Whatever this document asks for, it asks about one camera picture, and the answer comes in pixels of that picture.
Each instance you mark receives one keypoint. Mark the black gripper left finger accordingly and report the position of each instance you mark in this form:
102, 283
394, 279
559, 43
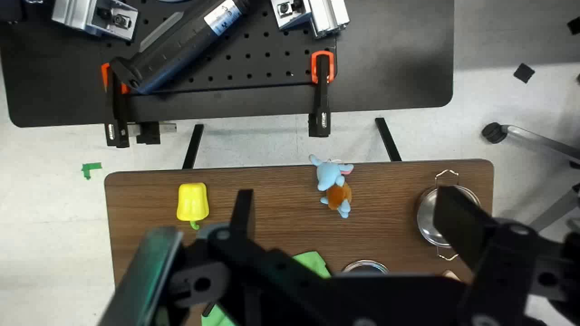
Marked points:
242, 264

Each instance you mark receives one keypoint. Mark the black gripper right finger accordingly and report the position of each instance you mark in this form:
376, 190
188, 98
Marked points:
465, 223

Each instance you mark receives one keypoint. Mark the green cloth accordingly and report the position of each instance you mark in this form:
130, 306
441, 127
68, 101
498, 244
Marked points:
313, 261

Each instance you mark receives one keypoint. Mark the yellow toy pepper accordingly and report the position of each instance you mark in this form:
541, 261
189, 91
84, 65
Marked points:
193, 201

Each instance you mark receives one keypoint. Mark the grey stand leg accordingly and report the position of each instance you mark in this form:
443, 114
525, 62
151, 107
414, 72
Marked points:
559, 208

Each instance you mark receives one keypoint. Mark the silver stand leg black foot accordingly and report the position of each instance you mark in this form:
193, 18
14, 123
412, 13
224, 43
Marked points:
532, 138

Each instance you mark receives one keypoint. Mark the black table leg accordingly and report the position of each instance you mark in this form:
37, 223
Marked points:
193, 145
389, 138

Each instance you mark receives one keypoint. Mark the blue plush toy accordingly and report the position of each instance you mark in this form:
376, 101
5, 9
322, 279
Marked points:
329, 174

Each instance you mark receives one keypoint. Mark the small black square pad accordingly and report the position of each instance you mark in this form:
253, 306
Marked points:
525, 72

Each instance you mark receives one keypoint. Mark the green tape mark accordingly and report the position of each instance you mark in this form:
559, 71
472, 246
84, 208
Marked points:
92, 168

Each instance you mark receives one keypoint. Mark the black perforated mounting board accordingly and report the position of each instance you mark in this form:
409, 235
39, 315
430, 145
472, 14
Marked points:
374, 54

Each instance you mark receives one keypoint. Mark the orange black bar clamp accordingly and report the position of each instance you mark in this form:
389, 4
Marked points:
115, 120
322, 91

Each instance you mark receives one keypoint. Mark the black blue elongated device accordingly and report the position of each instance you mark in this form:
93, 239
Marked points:
182, 42

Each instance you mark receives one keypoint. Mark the aluminium extrusion block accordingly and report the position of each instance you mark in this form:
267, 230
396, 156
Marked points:
314, 13
92, 14

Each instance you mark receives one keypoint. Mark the small black bracket silver rod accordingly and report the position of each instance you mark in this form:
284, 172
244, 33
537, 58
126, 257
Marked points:
150, 130

